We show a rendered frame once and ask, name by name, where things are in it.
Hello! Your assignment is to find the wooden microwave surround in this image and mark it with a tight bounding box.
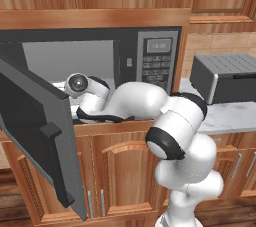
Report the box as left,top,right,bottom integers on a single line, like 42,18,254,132
0,7,192,136

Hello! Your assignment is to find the silver cupboard handle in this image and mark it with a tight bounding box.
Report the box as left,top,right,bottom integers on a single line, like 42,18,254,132
245,152,256,178
231,152,244,180
99,188,107,217
86,189,95,219

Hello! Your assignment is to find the dark grey microwave door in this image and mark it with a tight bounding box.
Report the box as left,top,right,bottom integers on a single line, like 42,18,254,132
0,56,89,222

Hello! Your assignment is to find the wooden base cupboard door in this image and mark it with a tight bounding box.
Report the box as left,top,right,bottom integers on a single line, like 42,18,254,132
89,130,168,219
213,145,249,200
240,147,256,197
0,134,98,226

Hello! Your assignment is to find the dark microwave door handle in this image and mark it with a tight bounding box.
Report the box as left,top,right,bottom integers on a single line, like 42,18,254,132
39,121,77,209

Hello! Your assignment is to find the grey toaster oven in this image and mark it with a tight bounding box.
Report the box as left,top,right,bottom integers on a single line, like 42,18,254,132
189,53,256,106

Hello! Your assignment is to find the black and grey microwave oven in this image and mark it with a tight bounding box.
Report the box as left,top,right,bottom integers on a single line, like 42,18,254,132
0,26,183,126

